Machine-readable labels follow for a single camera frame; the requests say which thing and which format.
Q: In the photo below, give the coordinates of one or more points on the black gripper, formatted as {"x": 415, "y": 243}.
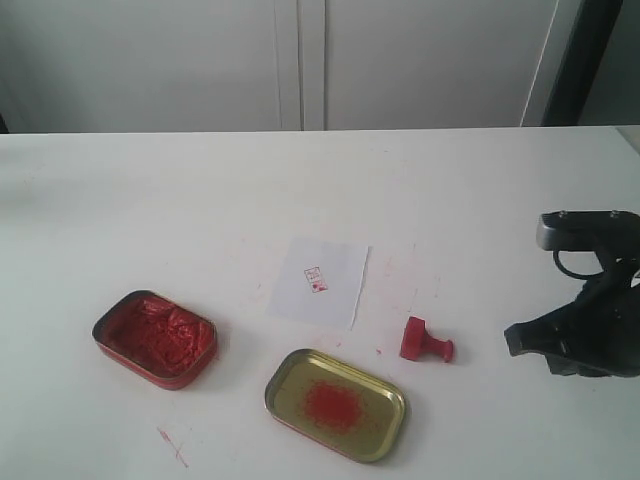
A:
{"x": 595, "y": 336}

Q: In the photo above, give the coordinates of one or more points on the red stamp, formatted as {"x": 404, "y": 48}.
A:
{"x": 417, "y": 342}

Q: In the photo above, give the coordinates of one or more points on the red ink tin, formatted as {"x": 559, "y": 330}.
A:
{"x": 161, "y": 341}

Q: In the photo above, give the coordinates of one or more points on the gold tin lid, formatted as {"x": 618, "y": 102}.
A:
{"x": 337, "y": 405}

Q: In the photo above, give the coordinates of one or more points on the white paper sheet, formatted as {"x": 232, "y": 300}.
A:
{"x": 320, "y": 283}

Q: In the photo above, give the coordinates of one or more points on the white cabinet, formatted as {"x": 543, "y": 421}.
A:
{"x": 142, "y": 66}

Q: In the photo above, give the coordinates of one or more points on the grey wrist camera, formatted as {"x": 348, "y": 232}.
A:
{"x": 615, "y": 231}

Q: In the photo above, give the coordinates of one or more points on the dark vertical post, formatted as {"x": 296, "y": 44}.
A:
{"x": 581, "y": 60}

